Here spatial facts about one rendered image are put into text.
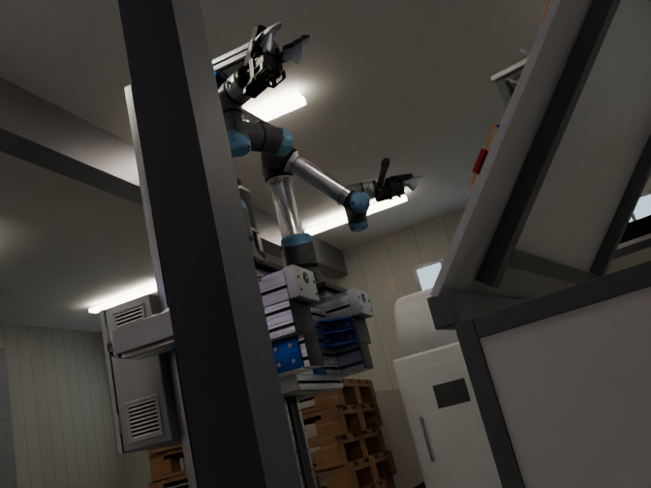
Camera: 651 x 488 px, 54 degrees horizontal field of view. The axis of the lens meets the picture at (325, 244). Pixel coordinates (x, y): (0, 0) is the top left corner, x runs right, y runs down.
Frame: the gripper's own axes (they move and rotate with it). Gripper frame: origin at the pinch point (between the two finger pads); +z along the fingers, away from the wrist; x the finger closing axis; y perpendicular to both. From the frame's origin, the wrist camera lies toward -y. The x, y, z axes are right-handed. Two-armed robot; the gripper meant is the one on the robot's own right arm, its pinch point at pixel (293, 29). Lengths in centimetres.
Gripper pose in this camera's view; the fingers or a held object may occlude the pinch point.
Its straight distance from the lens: 162.3
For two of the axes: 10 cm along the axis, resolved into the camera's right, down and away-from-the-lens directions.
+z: 6.4, -3.7, -6.7
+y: 1.3, 9.2, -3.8
